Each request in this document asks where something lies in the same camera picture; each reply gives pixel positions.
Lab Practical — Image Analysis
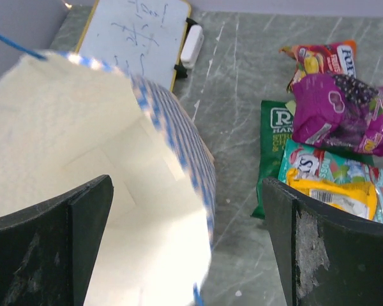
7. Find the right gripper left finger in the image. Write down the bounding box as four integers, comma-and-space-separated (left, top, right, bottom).
0, 175, 114, 305

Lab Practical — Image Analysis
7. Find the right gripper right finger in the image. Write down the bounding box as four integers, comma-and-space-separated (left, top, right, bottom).
262, 177, 383, 306

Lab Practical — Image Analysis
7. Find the yellow snack packet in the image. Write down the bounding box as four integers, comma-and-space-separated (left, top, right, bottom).
286, 168, 377, 220

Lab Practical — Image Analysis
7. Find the teal snack packet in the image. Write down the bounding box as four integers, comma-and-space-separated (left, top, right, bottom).
278, 140, 383, 224

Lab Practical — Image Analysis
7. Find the checkered paper bag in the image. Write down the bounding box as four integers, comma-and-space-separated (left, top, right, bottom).
0, 48, 216, 305

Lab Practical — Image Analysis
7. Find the green snack box with face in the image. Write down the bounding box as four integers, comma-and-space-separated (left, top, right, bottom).
252, 100, 293, 219

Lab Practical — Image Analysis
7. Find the purple snack packet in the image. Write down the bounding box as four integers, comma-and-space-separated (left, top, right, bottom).
292, 73, 383, 156

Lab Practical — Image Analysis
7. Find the light green snack packet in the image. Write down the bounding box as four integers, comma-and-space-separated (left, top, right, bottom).
285, 100, 296, 115

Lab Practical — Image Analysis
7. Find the red yellow chips bag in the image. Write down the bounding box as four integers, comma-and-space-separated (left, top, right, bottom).
279, 40, 357, 92

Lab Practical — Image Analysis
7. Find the white whiteboard eraser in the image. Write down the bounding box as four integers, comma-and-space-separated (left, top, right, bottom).
180, 24, 204, 69

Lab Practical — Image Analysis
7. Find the small whiteboard yellow frame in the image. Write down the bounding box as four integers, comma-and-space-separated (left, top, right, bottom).
76, 0, 192, 90

